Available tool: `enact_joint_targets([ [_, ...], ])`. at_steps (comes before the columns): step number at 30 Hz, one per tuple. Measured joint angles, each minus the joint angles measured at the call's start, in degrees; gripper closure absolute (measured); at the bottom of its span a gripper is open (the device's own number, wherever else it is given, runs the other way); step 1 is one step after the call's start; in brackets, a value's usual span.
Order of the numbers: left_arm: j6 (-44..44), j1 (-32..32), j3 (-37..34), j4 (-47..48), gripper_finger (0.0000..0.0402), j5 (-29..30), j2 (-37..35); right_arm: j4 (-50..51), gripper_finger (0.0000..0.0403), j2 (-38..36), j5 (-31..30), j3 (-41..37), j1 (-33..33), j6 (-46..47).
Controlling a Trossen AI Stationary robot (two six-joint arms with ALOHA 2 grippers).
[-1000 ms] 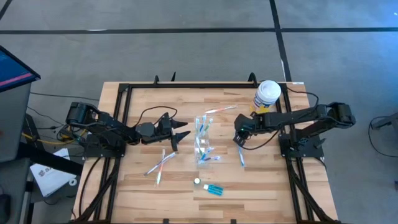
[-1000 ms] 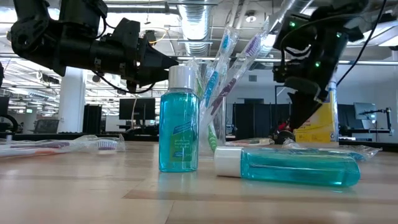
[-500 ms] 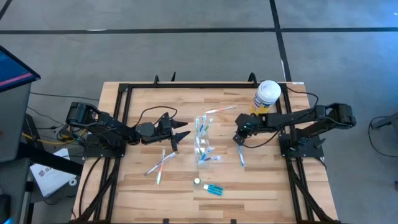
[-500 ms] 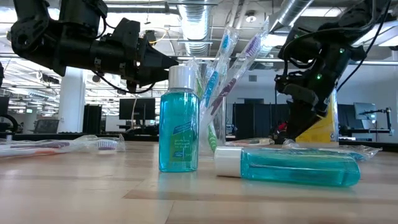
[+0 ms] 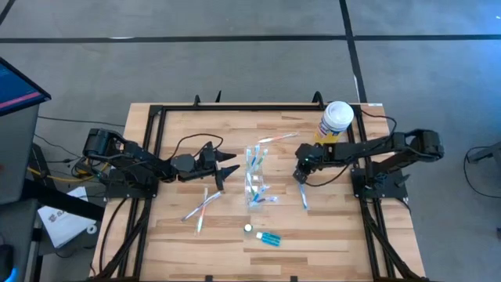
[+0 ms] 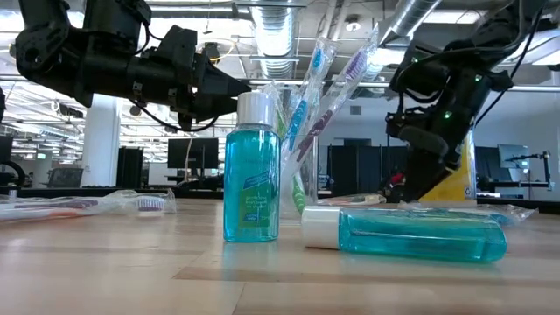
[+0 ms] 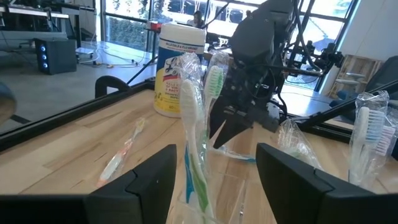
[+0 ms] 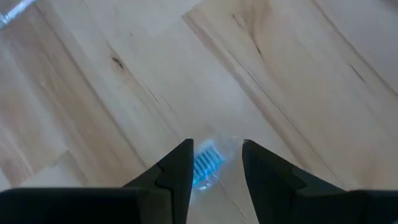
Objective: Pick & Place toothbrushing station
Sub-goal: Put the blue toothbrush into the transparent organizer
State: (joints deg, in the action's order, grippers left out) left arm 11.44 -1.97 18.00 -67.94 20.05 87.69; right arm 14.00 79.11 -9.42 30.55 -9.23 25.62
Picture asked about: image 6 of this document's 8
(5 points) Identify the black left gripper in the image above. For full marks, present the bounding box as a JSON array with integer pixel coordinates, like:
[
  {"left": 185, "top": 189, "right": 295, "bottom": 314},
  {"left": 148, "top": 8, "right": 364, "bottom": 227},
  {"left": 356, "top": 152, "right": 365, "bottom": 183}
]
[{"left": 129, "top": 25, "right": 253, "bottom": 130}]

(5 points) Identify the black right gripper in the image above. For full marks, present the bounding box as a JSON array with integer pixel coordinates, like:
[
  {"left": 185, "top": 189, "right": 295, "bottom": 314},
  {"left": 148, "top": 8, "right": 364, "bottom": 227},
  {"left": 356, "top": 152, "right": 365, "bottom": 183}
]
[{"left": 385, "top": 41, "right": 491, "bottom": 201}]

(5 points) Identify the purple toothbrush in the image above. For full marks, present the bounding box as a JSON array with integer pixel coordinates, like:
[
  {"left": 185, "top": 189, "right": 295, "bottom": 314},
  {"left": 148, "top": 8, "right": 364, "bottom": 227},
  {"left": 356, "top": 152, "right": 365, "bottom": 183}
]
[
  {"left": 291, "top": 24, "right": 381, "bottom": 176},
  {"left": 0, "top": 188, "right": 178, "bottom": 216}
]

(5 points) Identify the green toothbrush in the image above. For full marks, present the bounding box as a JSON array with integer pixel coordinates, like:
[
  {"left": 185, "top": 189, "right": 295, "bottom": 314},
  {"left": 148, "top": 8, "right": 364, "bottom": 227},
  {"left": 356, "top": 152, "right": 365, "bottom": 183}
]
[{"left": 279, "top": 82, "right": 310, "bottom": 216}]

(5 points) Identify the orange toothbrush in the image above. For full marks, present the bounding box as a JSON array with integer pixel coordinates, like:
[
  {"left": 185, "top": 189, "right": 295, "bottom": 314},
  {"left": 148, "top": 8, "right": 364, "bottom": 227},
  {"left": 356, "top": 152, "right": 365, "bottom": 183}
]
[{"left": 0, "top": 207, "right": 102, "bottom": 223}]

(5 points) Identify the person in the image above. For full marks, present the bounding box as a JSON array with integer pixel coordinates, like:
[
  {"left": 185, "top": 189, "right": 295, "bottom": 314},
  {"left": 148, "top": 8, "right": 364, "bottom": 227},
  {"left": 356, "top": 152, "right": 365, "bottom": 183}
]
[{"left": 382, "top": 170, "right": 409, "bottom": 198}]

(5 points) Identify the yellow Lysol wipes canister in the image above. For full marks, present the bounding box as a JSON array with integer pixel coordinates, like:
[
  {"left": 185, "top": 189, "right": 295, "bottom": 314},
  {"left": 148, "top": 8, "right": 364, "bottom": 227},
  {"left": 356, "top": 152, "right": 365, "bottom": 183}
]
[{"left": 417, "top": 129, "right": 478, "bottom": 203}]

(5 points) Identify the blue mouthwash bottle white cap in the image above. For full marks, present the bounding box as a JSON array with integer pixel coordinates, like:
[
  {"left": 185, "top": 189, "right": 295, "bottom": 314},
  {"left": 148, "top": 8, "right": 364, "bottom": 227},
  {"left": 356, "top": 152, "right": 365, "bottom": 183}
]
[{"left": 300, "top": 206, "right": 508, "bottom": 264}]

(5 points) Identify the black partition panel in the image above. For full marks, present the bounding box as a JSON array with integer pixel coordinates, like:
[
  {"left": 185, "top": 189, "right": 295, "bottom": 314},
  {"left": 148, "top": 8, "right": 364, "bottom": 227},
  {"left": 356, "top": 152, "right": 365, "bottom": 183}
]
[{"left": 326, "top": 143, "right": 411, "bottom": 197}]

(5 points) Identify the black computer monitor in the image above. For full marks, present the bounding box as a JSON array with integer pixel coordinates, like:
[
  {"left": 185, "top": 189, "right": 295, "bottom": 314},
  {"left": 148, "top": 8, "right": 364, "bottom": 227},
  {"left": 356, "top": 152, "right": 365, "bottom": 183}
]
[{"left": 166, "top": 136, "right": 220, "bottom": 170}]

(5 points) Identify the small clear plastic packet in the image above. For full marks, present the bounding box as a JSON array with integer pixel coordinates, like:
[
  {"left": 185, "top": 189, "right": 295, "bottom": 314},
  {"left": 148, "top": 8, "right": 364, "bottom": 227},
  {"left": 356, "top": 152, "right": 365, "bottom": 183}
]
[{"left": 317, "top": 193, "right": 387, "bottom": 207}]

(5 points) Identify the gray monitor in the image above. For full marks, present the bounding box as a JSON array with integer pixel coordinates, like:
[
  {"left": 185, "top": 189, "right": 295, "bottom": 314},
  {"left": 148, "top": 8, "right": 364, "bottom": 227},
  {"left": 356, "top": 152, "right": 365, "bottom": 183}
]
[{"left": 497, "top": 143, "right": 531, "bottom": 183}]

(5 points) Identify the blue mouthwash bottle green label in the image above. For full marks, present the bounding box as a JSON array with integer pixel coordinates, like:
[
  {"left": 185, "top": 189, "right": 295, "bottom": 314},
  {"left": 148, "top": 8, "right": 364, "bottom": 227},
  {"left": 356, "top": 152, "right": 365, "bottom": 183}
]
[{"left": 222, "top": 90, "right": 282, "bottom": 243}]

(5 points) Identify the black crossbar with light strips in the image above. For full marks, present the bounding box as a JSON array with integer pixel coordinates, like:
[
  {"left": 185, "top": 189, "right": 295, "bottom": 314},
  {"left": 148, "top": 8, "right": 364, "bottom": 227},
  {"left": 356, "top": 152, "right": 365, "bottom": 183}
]
[{"left": 0, "top": 74, "right": 560, "bottom": 92}]

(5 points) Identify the clear plastic cup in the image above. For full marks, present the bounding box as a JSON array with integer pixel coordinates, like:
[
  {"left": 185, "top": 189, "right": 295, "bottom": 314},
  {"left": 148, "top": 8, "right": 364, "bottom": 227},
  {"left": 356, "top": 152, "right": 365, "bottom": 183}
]
[{"left": 278, "top": 133, "right": 319, "bottom": 207}]

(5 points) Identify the black cabinet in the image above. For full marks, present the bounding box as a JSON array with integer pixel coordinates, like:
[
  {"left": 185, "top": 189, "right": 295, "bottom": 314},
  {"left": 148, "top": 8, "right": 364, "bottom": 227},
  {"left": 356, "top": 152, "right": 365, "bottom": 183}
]
[{"left": 115, "top": 146, "right": 145, "bottom": 189}]

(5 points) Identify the black boom stand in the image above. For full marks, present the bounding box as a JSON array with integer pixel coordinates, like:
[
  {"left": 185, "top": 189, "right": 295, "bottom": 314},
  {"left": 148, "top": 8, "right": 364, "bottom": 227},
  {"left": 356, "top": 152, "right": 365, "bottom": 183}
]
[{"left": 502, "top": 150, "right": 553, "bottom": 190}]

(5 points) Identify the white building column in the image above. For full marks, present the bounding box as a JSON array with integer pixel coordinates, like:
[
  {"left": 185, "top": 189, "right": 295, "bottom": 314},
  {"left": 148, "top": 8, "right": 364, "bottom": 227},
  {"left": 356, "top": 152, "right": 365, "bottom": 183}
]
[{"left": 81, "top": 94, "right": 123, "bottom": 188}]

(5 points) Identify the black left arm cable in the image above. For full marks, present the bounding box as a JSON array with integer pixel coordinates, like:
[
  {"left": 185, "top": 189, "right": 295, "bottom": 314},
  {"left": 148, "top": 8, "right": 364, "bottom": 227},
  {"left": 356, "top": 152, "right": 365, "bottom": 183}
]
[{"left": 129, "top": 99, "right": 220, "bottom": 133}]

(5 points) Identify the silver ceiling duct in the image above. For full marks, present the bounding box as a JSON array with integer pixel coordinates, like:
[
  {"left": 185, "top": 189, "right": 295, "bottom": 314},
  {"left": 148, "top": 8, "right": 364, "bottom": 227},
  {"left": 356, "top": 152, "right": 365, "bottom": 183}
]
[
  {"left": 345, "top": 0, "right": 443, "bottom": 100},
  {"left": 249, "top": 0, "right": 304, "bottom": 81}
]

